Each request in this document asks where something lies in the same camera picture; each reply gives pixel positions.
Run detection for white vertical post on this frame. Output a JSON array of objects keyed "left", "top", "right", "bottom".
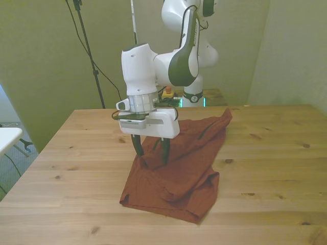
[{"left": 130, "top": 0, "right": 139, "bottom": 44}]

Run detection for black clamp tool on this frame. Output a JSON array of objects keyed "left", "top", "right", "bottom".
[{"left": 19, "top": 138, "right": 34, "bottom": 154}]

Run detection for white side table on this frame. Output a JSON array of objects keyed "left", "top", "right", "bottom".
[{"left": 0, "top": 127, "right": 29, "bottom": 158}]

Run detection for green floor cable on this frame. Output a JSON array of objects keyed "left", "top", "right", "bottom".
[{"left": 0, "top": 152, "right": 23, "bottom": 195}]

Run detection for black tripod stand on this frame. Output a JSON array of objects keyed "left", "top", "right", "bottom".
[{"left": 72, "top": 0, "right": 106, "bottom": 109}]

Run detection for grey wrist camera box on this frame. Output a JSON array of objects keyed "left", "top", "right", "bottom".
[{"left": 119, "top": 118, "right": 148, "bottom": 130}]

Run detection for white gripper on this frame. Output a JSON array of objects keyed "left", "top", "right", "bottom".
[{"left": 119, "top": 108, "right": 180, "bottom": 165}]

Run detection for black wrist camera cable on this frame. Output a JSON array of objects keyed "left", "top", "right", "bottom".
[{"left": 111, "top": 101, "right": 179, "bottom": 122}]

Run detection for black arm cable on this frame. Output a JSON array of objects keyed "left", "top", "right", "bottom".
[{"left": 176, "top": 5, "right": 209, "bottom": 50}]

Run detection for rust red shorts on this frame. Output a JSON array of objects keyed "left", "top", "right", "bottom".
[{"left": 119, "top": 107, "right": 233, "bottom": 226}]

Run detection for black tripod cable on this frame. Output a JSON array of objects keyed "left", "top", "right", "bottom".
[{"left": 64, "top": 0, "right": 122, "bottom": 100}]

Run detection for yellow emergency stop box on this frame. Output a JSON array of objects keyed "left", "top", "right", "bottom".
[{"left": 161, "top": 86, "right": 175, "bottom": 101}]

